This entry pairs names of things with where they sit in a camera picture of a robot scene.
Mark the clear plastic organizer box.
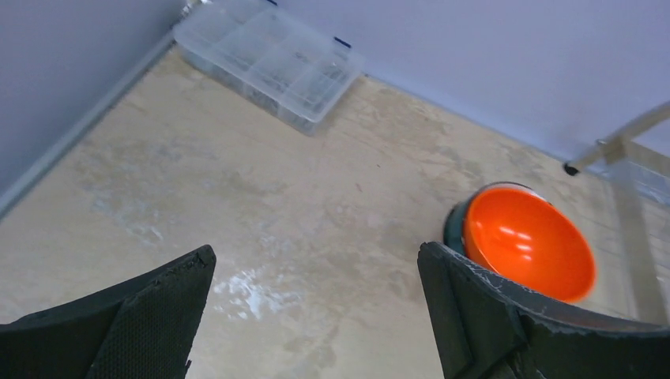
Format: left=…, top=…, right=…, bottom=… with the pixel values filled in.
left=173, top=1, right=365, bottom=136

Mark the solid orange bowl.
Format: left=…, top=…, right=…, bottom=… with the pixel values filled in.
left=462, top=184, right=597, bottom=303

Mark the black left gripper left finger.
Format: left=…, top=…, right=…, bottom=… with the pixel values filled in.
left=1, top=245, right=216, bottom=378

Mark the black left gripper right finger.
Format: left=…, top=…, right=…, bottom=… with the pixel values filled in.
left=417, top=242, right=669, bottom=378

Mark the stainless steel dish rack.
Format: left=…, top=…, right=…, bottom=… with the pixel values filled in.
left=563, top=102, right=669, bottom=325

